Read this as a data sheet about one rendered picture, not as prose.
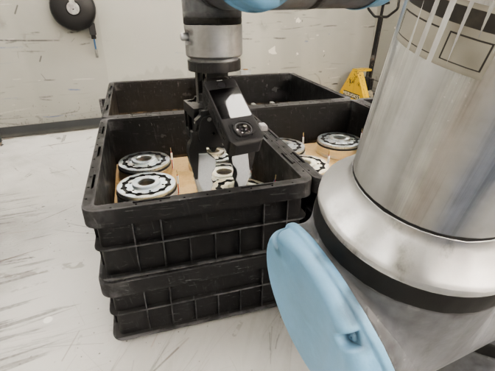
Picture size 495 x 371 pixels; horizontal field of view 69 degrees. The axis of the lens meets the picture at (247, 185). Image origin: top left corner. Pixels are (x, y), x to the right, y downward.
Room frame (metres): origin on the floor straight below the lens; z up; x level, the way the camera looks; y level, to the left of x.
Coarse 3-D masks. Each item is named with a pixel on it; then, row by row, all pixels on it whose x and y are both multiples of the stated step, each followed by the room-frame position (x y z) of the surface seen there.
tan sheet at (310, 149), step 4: (304, 144) 0.85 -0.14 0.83; (308, 144) 0.85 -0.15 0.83; (312, 144) 0.85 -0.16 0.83; (308, 148) 0.82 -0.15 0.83; (312, 148) 0.82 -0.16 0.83; (308, 152) 0.79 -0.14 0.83; (312, 152) 0.79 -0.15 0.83; (316, 152) 0.79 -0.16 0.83; (316, 156) 0.77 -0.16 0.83; (320, 156) 0.77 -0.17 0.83; (332, 160) 0.74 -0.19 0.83; (336, 160) 0.74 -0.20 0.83; (332, 164) 0.72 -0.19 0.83
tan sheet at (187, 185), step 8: (176, 160) 0.74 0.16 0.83; (184, 160) 0.74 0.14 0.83; (176, 168) 0.70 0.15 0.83; (184, 168) 0.70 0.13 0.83; (184, 176) 0.66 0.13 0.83; (192, 176) 0.66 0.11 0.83; (184, 184) 0.63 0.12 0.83; (192, 184) 0.63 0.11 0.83; (184, 192) 0.59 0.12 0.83; (192, 192) 0.59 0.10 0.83
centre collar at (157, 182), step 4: (144, 176) 0.59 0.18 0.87; (148, 176) 0.59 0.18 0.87; (152, 176) 0.59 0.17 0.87; (136, 180) 0.57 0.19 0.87; (140, 180) 0.57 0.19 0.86; (144, 180) 0.58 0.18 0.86; (148, 180) 0.58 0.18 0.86; (152, 180) 0.58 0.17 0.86; (156, 180) 0.57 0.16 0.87; (160, 180) 0.57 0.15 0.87; (132, 184) 0.56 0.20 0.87; (136, 184) 0.55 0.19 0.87; (152, 184) 0.55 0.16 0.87; (156, 184) 0.55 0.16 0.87; (160, 184) 0.56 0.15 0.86; (136, 188) 0.54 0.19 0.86; (140, 188) 0.54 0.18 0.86; (144, 188) 0.54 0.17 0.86; (148, 188) 0.54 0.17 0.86; (152, 188) 0.55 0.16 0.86
